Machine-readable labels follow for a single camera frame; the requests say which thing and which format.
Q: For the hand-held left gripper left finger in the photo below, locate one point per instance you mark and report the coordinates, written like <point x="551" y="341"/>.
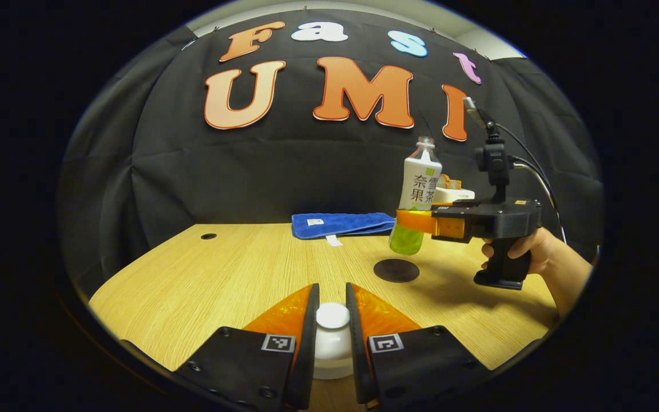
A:
<point x="309" y="343"/>

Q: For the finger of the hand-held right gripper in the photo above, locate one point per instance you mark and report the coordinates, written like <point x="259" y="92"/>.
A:
<point x="415" y="220"/>

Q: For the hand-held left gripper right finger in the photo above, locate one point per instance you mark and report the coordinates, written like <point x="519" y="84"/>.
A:
<point x="354" y="343"/>

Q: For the white green label water bottle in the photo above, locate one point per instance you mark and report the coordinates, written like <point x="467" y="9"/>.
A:
<point x="418" y="189"/>

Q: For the dark round coaster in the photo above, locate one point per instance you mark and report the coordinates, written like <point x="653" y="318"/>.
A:
<point x="396" y="270"/>

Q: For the white toaster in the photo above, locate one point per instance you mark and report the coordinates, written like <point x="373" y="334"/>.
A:
<point x="452" y="195"/>

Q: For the toast slice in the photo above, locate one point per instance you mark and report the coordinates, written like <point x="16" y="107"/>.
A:
<point x="449" y="182"/>

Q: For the blue towel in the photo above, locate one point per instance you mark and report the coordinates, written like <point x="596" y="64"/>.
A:
<point x="341" y="223"/>

